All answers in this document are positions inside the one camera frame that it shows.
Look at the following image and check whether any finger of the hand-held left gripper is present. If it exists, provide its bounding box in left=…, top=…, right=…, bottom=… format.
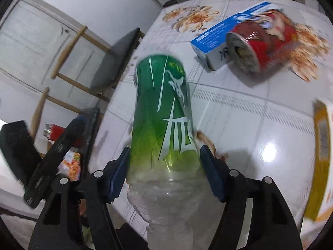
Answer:
left=78, top=107, right=101, bottom=181
left=23, top=117, right=87, bottom=209

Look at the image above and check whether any red packet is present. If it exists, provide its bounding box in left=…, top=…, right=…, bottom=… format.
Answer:
left=44, top=124, right=66, bottom=143

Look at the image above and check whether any white panelled door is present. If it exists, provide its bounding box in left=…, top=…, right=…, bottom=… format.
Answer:
left=0, top=0, right=104, bottom=97

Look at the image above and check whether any wooden chair grey seat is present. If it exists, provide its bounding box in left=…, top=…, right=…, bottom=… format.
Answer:
left=31, top=26, right=145, bottom=141

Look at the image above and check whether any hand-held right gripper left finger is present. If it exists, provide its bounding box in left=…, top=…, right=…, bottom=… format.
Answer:
left=28, top=146, right=130, bottom=250

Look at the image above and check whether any red drink can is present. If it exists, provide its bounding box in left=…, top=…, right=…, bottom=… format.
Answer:
left=226, top=9, right=298, bottom=76

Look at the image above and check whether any orange snack packet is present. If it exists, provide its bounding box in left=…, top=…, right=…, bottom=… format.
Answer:
left=58, top=151, right=83, bottom=182

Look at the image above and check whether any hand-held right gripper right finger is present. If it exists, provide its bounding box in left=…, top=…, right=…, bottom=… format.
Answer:
left=199, top=144, right=303, bottom=250

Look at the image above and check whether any blue and white carton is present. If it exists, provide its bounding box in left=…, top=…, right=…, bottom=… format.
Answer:
left=190, top=1, right=284, bottom=71

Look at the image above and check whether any floral tablecloth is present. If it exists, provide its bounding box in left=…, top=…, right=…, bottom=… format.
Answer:
left=88, top=0, right=333, bottom=240

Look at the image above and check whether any green label plastic bottle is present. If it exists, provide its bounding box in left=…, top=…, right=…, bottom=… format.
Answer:
left=125, top=54, right=209, bottom=250

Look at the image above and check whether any yellow carton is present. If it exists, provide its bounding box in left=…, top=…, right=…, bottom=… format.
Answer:
left=304, top=99, right=333, bottom=223

